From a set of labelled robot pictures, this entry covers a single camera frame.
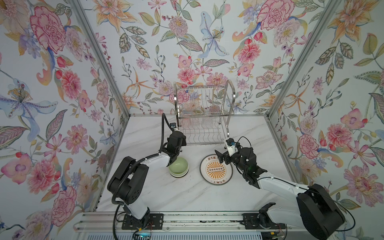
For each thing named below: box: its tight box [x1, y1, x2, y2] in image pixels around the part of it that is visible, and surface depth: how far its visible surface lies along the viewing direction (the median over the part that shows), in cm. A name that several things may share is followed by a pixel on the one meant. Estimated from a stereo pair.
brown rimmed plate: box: [199, 154, 233, 185], surface depth 91 cm
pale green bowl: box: [168, 157, 190, 178], surface depth 85 cm
